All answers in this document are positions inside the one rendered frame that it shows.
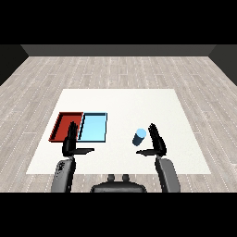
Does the small blue can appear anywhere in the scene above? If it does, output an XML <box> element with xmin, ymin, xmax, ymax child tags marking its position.
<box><xmin>131</xmin><ymin>128</ymin><xmax>147</xmax><ymax>147</ymax></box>

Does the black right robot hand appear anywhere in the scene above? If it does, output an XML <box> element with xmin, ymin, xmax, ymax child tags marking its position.
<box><xmin>135</xmin><ymin>122</ymin><xmax>168</xmax><ymax>157</ymax></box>

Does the red shallow open box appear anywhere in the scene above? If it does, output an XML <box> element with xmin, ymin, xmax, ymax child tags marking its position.
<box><xmin>48</xmin><ymin>111</ymin><xmax>85</xmax><ymax>143</ymax></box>

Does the dark grey robot body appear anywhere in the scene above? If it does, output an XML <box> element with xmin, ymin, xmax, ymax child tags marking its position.
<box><xmin>90</xmin><ymin>174</ymin><xmax>148</xmax><ymax>193</ymax></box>

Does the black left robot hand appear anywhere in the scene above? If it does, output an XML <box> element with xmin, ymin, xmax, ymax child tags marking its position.
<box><xmin>61</xmin><ymin>121</ymin><xmax>95</xmax><ymax>157</ymax></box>

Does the light blue shallow open box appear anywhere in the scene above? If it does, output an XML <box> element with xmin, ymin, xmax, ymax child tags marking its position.
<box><xmin>76</xmin><ymin>111</ymin><xmax>108</xmax><ymax>143</ymax></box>

